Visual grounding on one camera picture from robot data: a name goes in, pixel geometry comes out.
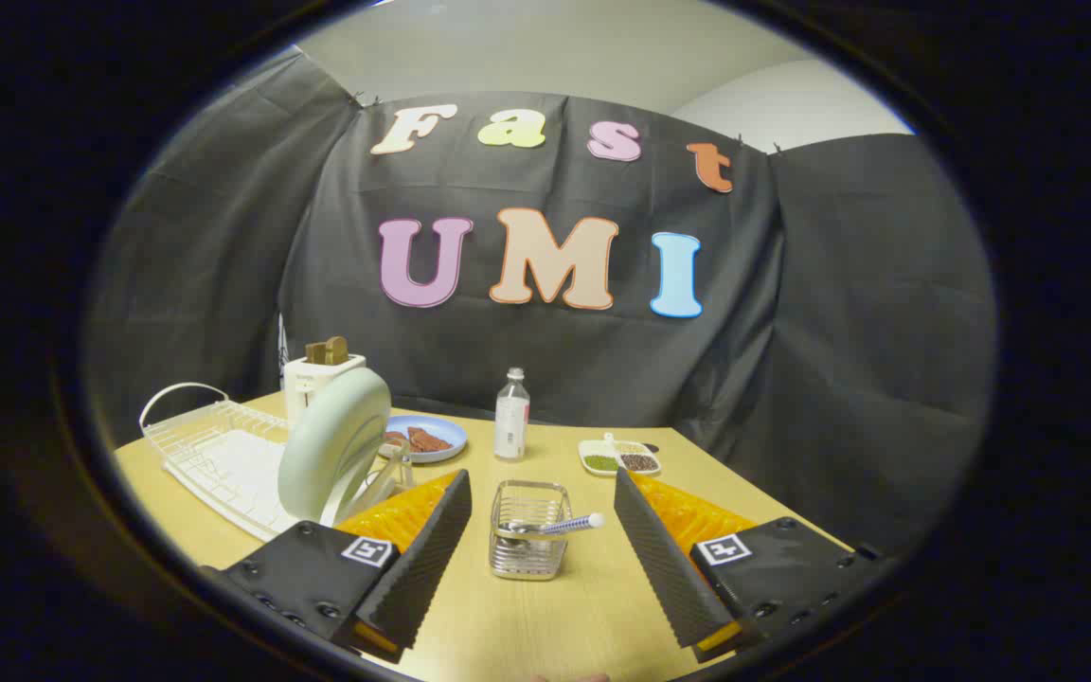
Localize black backdrop cloth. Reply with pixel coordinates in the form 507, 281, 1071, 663
81, 47, 999, 560

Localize metal wire basket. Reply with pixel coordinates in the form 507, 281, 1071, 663
489, 479, 573, 581

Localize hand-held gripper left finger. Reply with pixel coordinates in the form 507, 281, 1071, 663
200, 469, 473, 664

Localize white wire dish rack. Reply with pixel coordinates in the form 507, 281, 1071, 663
138, 382, 414, 543

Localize white divided grain dish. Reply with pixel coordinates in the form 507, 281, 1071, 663
578, 433, 662, 476

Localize pale green plate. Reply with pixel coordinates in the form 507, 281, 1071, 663
277, 367, 393, 527

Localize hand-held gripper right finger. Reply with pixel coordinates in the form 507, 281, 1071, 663
614, 466, 897, 664

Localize blue plate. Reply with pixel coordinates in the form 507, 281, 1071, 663
380, 415, 468, 464

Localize spoon with blue checked handle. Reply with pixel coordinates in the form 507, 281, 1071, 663
498, 512, 605, 539

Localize clear plastic bottle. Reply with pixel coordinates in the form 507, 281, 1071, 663
494, 368, 531, 461

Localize white toaster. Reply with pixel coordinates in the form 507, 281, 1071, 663
282, 352, 367, 427

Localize white plastic tongs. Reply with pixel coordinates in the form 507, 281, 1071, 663
361, 445, 414, 520

